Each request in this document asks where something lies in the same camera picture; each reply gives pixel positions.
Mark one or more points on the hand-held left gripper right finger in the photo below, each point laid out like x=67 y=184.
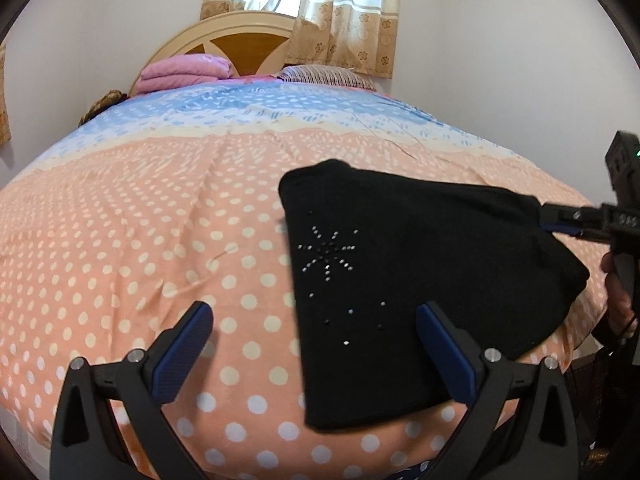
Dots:
x=450 y=355

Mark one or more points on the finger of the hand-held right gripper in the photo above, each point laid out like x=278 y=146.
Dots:
x=570 y=214
x=592 y=235

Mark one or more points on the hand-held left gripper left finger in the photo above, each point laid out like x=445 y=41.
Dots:
x=182 y=355

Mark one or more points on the black pants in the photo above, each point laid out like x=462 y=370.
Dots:
x=425 y=280

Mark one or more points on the person's right hand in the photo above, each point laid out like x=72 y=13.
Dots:
x=617 y=295

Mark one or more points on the polka dot bed sheet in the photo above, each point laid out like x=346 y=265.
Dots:
x=150 y=210

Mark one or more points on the dark cloth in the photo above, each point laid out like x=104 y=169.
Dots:
x=607 y=410

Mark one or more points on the brown plush toy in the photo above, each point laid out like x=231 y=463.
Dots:
x=102 y=105

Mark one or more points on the striped pillow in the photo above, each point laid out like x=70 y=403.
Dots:
x=325 y=76

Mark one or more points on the folded pink blanket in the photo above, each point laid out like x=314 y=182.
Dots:
x=182 y=72

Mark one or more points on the beige patterned side curtain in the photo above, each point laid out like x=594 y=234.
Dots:
x=4 y=100

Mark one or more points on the wooden bed headboard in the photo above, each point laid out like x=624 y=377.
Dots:
x=235 y=42

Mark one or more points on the beige patterned window curtain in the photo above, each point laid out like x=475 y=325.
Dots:
x=320 y=15

